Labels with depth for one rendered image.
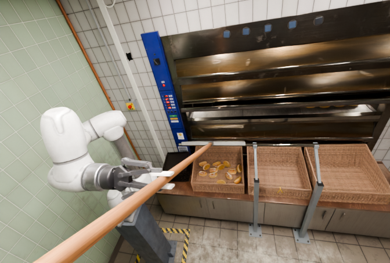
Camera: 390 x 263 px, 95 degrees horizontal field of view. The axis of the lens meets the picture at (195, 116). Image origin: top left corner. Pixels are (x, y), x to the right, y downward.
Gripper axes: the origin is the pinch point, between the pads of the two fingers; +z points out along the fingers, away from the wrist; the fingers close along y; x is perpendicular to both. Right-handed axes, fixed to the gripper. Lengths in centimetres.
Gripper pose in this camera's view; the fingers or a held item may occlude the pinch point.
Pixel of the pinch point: (162, 179)
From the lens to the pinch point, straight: 59.3
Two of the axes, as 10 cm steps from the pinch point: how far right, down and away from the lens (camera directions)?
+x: -2.4, -0.3, -9.7
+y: 0.4, 10.0, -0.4
